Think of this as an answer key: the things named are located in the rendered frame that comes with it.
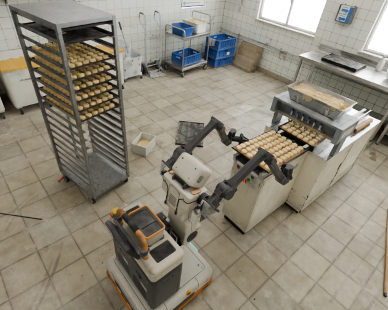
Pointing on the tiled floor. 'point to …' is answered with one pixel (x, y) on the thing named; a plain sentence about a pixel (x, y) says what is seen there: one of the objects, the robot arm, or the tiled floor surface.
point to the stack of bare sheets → (188, 132)
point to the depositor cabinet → (324, 164)
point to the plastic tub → (143, 144)
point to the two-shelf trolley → (184, 47)
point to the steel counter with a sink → (372, 77)
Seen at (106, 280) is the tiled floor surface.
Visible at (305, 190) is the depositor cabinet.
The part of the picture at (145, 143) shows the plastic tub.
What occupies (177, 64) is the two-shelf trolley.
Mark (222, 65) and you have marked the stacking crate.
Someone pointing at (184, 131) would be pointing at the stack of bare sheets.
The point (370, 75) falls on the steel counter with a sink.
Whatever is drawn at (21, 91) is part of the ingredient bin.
